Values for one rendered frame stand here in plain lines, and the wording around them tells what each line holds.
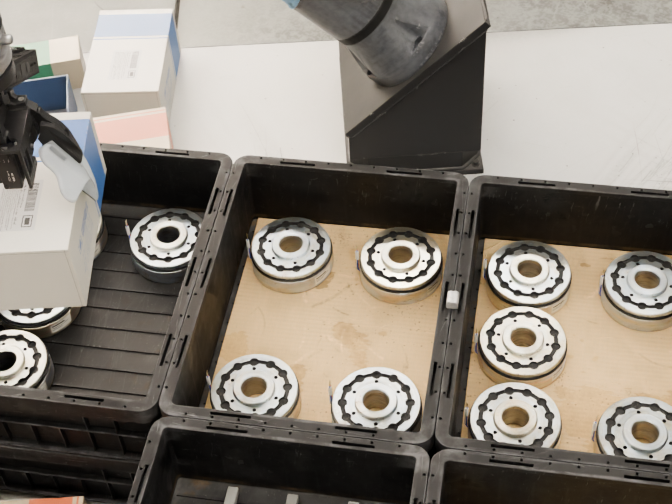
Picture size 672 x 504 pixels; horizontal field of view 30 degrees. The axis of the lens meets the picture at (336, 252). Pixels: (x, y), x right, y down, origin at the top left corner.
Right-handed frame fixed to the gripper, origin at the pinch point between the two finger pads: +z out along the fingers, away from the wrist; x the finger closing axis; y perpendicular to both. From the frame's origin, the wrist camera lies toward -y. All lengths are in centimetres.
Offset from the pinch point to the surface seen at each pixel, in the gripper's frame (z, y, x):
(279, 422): 17.6, 17.8, 25.2
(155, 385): 17.7, 12.4, 11.5
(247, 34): 112, -162, 6
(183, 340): 17.7, 6.4, 14.2
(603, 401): 28, 10, 62
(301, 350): 27.8, 1.1, 26.7
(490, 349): 25, 4, 49
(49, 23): 112, -170, -47
